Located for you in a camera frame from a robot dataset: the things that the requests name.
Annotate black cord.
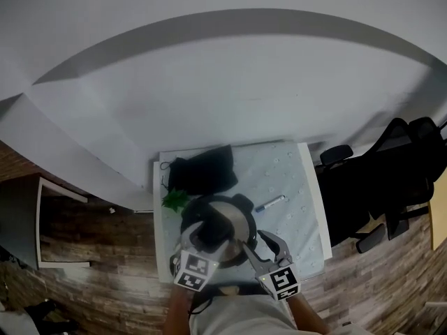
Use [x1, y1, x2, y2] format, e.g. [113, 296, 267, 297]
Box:
[187, 289, 215, 316]

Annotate small green plant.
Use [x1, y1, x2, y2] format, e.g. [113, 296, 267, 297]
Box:
[161, 187, 191, 214]

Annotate white table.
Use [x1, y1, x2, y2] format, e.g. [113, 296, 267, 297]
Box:
[152, 140, 333, 285]

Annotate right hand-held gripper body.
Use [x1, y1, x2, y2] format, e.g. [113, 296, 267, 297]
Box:
[254, 255, 302, 302]

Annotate large black office chair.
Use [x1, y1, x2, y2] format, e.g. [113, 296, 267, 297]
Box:
[314, 116, 447, 255]

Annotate metal pot lid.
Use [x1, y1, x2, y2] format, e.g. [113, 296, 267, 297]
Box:
[180, 195, 258, 268]

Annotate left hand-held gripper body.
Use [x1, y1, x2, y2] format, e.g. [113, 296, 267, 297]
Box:
[170, 239, 226, 292]

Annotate black drawstring bag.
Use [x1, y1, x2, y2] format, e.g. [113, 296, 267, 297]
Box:
[160, 144, 240, 197]

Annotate person's dark trousers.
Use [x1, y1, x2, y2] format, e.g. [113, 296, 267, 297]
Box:
[205, 282, 268, 297]

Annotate white frame shelf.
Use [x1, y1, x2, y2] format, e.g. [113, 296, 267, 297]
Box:
[0, 175, 92, 271]

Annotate person's right forearm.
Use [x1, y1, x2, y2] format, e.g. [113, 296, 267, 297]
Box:
[287, 292, 332, 335]

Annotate black cooking pot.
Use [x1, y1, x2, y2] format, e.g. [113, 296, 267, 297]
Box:
[170, 193, 260, 278]

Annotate person's left forearm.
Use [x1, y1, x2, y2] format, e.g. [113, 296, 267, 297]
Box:
[163, 285, 197, 335]

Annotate white marker pen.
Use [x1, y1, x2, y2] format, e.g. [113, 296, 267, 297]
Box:
[254, 194, 286, 214]

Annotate light wooden table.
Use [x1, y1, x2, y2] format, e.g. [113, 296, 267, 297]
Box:
[427, 175, 447, 251]

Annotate person's white shirt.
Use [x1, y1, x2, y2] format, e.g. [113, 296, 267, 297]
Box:
[188, 292, 298, 335]

